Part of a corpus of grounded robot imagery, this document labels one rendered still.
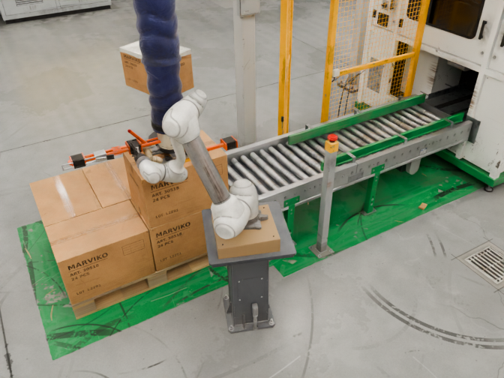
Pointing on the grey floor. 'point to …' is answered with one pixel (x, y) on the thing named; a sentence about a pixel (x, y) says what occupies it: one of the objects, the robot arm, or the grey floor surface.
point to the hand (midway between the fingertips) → (131, 147)
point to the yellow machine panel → (46, 8)
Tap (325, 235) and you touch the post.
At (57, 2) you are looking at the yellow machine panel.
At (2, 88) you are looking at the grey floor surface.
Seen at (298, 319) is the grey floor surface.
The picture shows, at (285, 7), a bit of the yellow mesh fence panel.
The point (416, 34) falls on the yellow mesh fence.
